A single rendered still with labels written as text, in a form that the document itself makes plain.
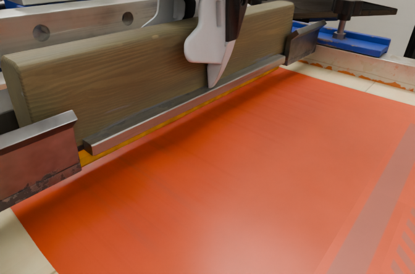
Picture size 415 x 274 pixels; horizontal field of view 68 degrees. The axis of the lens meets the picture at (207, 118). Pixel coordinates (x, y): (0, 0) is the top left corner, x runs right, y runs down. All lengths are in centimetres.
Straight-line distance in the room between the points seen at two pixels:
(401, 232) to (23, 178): 25
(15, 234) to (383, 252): 24
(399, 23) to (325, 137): 198
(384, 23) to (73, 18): 204
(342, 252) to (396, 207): 7
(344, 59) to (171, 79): 32
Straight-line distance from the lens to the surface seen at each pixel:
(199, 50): 28
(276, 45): 44
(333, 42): 53
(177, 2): 33
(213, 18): 29
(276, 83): 45
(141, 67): 26
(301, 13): 104
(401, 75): 52
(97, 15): 50
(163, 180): 26
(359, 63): 53
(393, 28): 231
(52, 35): 47
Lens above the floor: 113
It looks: 30 degrees down
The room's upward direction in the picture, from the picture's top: 2 degrees clockwise
